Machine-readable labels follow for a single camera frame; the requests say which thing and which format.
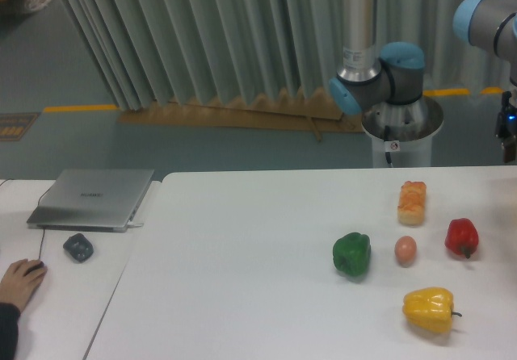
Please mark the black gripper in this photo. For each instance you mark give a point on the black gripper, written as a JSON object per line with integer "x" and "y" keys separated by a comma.
{"x": 508, "y": 126}

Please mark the yellow bell pepper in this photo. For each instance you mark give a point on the yellow bell pepper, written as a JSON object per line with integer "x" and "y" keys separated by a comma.
{"x": 430, "y": 308}

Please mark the black computer mouse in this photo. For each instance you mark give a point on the black computer mouse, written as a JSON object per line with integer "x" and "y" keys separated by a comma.
{"x": 40, "y": 265}

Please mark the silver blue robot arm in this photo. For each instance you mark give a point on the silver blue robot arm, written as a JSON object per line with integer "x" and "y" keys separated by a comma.
{"x": 386, "y": 88}

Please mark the dark sleeved forearm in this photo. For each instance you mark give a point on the dark sleeved forearm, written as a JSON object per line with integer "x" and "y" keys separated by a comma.
{"x": 9, "y": 333}

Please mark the red bell pepper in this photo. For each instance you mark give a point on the red bell pepper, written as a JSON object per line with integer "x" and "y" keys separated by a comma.
{"x": 462, "y": 237}

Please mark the green bell pepper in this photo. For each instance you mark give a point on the green bell pepper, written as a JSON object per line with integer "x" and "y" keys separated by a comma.
{"x": 352, "y": 254}

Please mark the person's bare hand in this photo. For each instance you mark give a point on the person's bare hand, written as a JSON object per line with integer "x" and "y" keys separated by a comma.
{"x": 18, "y": 289}

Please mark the toasted bread loaf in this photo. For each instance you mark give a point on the toasted bread loaf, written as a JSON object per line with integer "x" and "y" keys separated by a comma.
{"x": 411, "y": 204}

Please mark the brown egg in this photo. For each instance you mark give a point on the brown egg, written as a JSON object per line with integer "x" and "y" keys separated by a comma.
{"x": 405, "y": 250}

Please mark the brown cardboard sheet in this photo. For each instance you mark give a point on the brown cardboard sheet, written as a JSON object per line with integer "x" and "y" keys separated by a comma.
{"x": 317, "y": 114}

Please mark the pale green folding curtain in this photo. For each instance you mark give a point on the pale green folding curtain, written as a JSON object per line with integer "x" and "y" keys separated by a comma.
{"x": 158, "y": 50}

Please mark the silver closed laptop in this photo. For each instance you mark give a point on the silver closed laptop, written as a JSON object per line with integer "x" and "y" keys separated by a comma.
{"x": 105, "y": 200}

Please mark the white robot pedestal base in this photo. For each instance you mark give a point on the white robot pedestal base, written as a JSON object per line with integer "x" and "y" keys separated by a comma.
{"x": 402, "y": 136}

